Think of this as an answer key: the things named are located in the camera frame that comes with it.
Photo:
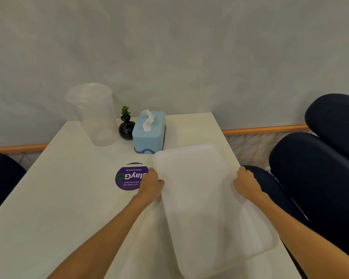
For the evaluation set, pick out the white tissue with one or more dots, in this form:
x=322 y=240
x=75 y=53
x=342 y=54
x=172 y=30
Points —
x=148 y=120

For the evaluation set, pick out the person's left thumb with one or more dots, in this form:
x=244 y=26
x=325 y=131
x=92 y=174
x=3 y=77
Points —
x=160 y=184

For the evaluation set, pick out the person's right forearm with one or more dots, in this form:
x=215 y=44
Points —
x=305 y=232

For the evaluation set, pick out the orange wooden wall rail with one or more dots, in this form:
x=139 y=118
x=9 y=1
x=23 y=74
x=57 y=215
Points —
x=264 y=130

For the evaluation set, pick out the person's left forearm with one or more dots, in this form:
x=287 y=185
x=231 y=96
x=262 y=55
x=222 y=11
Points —
x=101 y=237

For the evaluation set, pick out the round black vase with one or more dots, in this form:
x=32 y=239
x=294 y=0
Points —
x=126 y=130

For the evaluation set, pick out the small green plant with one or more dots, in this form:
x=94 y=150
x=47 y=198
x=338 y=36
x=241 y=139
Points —
x=125 y=112

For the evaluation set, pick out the round purple sticker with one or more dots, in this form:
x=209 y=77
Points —
x=127 y=178

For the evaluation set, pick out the translucent white plastic lid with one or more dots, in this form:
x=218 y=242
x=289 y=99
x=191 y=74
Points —
x=209 y=206

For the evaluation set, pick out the blue tissue box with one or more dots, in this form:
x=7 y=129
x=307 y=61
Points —
x=150 y=136

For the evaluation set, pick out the clear plastic container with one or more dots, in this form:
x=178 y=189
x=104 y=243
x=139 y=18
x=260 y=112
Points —
x=93 y=114

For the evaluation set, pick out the person's right hand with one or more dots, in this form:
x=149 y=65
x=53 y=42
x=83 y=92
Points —
x=246 y=184

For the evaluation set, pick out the person's left hand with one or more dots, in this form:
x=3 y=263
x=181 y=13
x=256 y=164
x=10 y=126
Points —
x=150 y=183

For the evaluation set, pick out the dark blue chair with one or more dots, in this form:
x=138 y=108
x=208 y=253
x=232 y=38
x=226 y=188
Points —
x=317 y=177
x=336 y=116
x=1 y=180

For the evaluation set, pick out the person's right thumb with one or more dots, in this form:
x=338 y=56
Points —
x=236 y=185

